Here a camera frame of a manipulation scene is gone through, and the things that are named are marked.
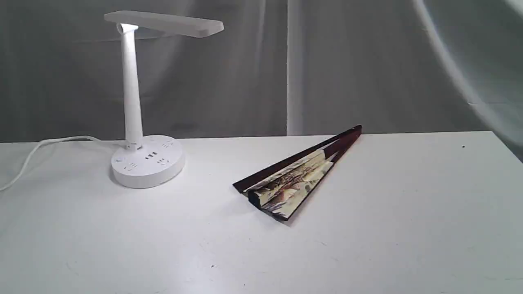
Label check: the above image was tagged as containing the painted paper folding fan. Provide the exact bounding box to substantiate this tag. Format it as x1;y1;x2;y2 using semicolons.
233;125;362;221

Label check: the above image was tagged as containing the white desk lamp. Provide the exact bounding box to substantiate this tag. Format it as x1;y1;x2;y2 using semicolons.
103;11;225;189

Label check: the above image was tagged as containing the grey backdrop curtain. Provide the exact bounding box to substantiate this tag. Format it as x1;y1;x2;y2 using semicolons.
1;0;522;158

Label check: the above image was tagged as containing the white lamp power cable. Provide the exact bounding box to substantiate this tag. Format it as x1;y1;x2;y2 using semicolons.
0;136;123;192

